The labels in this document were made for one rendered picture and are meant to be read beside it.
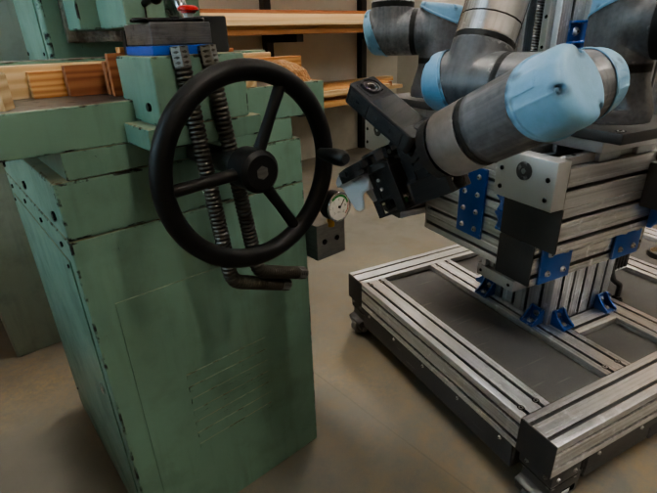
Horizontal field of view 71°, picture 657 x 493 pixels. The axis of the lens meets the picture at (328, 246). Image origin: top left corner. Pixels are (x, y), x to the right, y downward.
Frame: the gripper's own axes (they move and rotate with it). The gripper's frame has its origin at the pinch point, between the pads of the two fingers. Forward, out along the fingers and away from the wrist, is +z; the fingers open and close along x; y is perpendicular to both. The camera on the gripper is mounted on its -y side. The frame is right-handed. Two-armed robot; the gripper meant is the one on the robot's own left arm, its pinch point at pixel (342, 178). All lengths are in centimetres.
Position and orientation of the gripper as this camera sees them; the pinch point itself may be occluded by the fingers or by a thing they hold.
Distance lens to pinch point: 68.4
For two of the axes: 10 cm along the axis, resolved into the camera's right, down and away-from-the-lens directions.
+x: 7.6, -3.6, 5.4
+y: 3.8, 9.2, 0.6
